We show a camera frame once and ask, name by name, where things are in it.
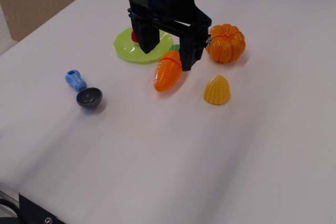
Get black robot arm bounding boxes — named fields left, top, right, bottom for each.
left=128, top=0, right=212, bottom=71

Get red white toy sushi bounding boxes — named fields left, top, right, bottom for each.
left=131, top=30, right=139, bottom=45

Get blue handled grey scoop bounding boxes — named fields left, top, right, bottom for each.
left=65, top=70, right=103, bottom=109

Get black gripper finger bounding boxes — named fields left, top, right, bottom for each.
left=180, top=36, right=208, bottom=71
left=131, top=17, right=160, bottom=54

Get orange toy pumpkin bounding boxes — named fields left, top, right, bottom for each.
left=206, top=24, right=246, bottom=63

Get yellow toy corn piece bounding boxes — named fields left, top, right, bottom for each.
left=204, top=75, right=230, bottom=105

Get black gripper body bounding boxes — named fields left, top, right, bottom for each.
left=128, top=0, right=212, bottom=43

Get green plastic plate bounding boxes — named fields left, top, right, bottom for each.
left=113, top=27, right=173, bottom=64

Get black floor cable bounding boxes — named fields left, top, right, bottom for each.
left=0, top=198, right=21, bottom=217

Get orange toy carrot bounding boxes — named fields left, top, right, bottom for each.
left=154, top=44, right=182, bottom=92

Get black metal bracket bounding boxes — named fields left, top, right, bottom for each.
left=18, top=194, right=65, bottom=224

